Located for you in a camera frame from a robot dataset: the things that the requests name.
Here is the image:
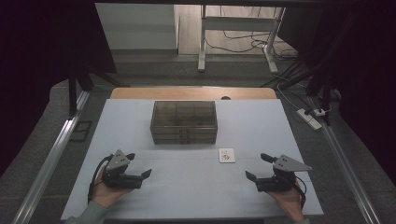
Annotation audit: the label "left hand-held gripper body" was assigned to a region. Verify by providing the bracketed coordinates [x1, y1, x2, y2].
[102, 149, 144, 190]

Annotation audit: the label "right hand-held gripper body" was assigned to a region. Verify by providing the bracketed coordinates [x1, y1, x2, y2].
[254, 154, 313, 193]

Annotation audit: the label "small white printed card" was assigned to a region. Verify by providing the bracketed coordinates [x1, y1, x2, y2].
[218, 147, 236, 164]

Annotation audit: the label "translucent brown drawer box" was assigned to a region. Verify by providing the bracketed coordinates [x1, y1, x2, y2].
[149, 100, 218, 146]

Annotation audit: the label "person's left hand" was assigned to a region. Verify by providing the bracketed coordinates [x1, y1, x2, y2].
[92, 169, 134, 209]

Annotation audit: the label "person's right hand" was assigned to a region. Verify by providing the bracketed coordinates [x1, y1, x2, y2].
[265, 181, 307, 222]

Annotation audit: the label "white table cover board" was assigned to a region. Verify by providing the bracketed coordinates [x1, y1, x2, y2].
[60, 98, 325, 221]

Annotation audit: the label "white power strip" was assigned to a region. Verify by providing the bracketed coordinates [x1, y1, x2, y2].
[296, 107, 323, 131]

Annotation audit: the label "white plug adapter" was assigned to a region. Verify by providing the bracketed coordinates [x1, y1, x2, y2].
[313, 107, 332, 118]

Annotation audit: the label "wooden table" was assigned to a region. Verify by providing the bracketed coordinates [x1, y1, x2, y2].
[110, 87, 278, 101]

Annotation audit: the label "black metal stand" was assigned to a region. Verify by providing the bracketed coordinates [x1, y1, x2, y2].
[67, 62, 130, 119]
[261, 59, 334, 126]

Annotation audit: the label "black curtain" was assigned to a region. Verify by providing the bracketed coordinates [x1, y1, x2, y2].
[0, 0, 118, 175]
[276, 0, 396, 185]

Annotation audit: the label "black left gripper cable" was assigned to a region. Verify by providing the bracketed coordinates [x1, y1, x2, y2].
[87, 154, 115, 204]

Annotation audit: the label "black rectangular floor frame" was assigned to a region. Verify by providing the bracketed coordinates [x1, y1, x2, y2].
[69, 120, 93, 144]

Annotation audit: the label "white power strip cable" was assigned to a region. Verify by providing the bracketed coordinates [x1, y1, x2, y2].
[276, 83, 302, 112]

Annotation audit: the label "aluminium floor rail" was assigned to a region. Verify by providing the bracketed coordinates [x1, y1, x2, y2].
[11, 90, 92, 224]
[307, 96, 382, 224]

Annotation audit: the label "black floor cables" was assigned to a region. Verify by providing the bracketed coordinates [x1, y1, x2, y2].
[205, 6, 298, 62]

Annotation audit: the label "white wall panel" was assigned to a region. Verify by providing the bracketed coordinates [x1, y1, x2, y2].
[94, 3, 179, 50]

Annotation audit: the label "white desk frame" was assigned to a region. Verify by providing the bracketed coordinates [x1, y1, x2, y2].
[197, 4, 286, 74]

